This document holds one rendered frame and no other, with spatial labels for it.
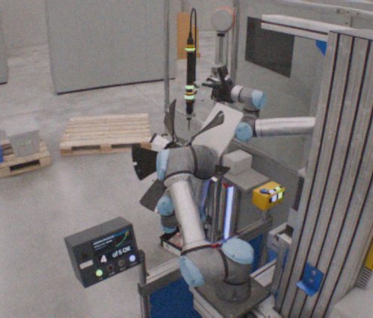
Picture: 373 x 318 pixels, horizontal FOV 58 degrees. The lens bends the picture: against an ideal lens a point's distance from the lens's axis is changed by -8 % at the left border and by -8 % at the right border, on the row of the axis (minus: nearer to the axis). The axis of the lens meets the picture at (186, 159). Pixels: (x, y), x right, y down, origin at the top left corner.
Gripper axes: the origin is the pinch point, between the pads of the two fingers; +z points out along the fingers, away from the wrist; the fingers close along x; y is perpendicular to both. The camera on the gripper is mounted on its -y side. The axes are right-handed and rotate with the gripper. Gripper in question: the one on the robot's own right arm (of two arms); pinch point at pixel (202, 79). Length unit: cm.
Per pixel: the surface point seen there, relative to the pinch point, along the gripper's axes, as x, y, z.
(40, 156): 23, 151, 275
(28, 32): 398, 116, 1153
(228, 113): 42, 33, 13
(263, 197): 14, 60, -34
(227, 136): 32, 43, 6
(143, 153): -5, 53, 41
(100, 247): -79, 45, -19
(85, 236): -81, 41, -13
